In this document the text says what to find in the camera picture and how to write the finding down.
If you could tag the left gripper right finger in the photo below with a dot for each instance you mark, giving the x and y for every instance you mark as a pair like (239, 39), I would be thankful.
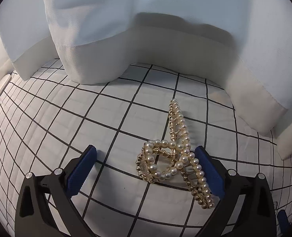
(256, 216)

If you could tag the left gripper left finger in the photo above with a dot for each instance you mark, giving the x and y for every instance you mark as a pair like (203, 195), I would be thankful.
(33, 216)

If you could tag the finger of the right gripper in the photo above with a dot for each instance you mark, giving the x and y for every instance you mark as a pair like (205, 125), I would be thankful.
(283, 222)

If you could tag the pearl gold hair claw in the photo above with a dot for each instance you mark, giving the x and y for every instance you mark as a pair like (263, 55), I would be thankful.
(160, 160)

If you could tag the white black grid tablecloth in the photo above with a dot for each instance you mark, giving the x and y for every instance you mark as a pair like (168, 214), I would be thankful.
(48, 120)

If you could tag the white curtain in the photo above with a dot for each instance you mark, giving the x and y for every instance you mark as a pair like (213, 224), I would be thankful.
(244, 46)

